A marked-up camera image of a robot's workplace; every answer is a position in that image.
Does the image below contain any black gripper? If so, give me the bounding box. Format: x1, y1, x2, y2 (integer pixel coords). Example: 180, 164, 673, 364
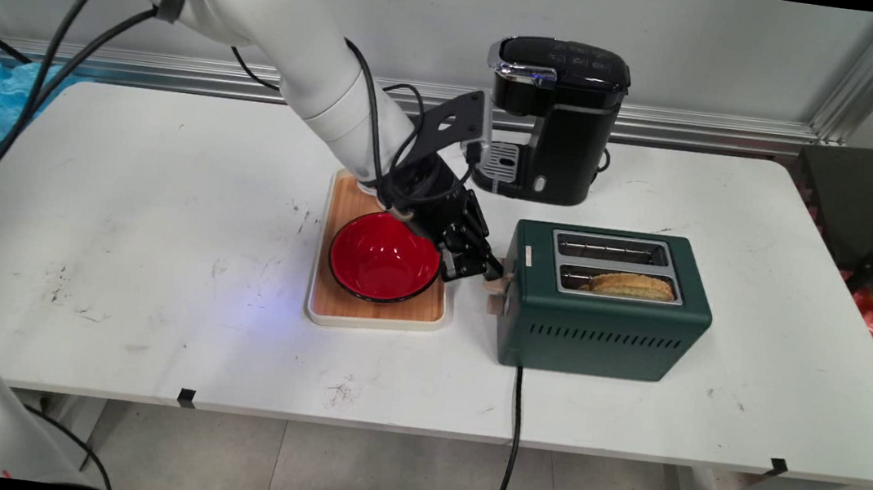
367, 147, 517, 289

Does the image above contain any wooden toaster lever knob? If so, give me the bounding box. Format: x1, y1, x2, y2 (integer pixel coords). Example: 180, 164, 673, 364
480, 267, 516, 296

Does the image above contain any red and black bowl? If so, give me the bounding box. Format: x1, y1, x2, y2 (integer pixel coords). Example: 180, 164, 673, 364
323, 205, 448, 311

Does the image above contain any wooden tray with white rim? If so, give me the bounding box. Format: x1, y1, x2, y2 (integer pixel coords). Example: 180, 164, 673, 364
302, 165, 465, 341

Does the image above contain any dark green two-slot toaster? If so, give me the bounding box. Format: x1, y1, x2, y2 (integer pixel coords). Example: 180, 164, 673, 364
490, 216, 722, 390

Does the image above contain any toasted bread slice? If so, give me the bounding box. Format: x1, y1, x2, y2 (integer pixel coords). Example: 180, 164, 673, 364
579, 267, 679, 303

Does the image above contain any black coffee machine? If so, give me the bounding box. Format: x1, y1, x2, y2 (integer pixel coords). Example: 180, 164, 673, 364
469, 31, 635, 213

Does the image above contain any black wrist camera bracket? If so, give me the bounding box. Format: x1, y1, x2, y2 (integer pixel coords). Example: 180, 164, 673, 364
412, 84, 498, 172

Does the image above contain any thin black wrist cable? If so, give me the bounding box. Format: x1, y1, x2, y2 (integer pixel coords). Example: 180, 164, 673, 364
216, 24, 435, 198

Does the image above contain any black toaster power cable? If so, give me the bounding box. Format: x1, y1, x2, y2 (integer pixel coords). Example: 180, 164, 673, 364
488, 363, 529, 490

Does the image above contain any aluminium frame rail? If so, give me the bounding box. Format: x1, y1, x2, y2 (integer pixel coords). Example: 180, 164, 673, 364
0, 32, 822, 165

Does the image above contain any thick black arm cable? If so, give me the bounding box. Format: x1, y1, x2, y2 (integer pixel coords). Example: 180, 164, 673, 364
0, 0, 162, 301
0, 0, 128, 322

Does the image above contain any black base cable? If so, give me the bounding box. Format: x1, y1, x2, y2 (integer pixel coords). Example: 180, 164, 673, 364
16, 404, 122, 490

